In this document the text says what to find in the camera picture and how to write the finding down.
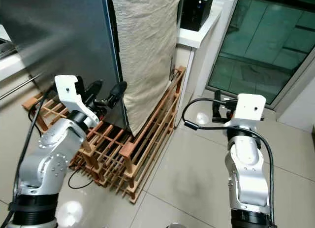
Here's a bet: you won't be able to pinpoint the black power cord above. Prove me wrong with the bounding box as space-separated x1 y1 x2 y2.
67 166 95 190

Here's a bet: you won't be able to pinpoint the glass sliding door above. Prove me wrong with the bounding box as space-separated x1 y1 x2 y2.
206 0 315 109

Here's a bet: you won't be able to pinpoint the black box with white lid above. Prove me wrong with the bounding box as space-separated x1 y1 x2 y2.
178 0 215 32

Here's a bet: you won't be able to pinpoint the wooden slatted rack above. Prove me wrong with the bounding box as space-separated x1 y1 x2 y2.
22 65 187 204

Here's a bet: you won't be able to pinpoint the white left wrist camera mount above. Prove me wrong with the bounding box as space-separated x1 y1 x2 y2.
55 74 100 128

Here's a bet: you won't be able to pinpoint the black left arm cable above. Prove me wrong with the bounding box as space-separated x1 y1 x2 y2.
2 84 61 228

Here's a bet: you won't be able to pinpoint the white kitchen counter cabinet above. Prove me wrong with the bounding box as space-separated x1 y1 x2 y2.
0 24 46 120

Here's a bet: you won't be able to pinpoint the steel gas hob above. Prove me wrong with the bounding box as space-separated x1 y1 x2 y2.
0 38 17 60

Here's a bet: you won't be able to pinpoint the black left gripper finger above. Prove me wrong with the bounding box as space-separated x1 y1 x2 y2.
108 81 128 110
87 80 104 102

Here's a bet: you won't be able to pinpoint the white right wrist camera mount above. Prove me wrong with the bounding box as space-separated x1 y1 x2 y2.
227 93 267 130

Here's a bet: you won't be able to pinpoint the small fridge body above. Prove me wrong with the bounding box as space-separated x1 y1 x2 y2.
105 0 131 134

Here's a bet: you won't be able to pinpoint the beige ribbed cloth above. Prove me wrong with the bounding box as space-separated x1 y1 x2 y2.
110 0 182 137

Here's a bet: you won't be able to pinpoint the metal bar cabinet handle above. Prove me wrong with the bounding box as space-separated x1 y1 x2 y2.
0 73 45 101

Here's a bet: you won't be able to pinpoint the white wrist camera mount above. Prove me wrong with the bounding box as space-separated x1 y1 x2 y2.
227 93 267 130
55 74 100 128

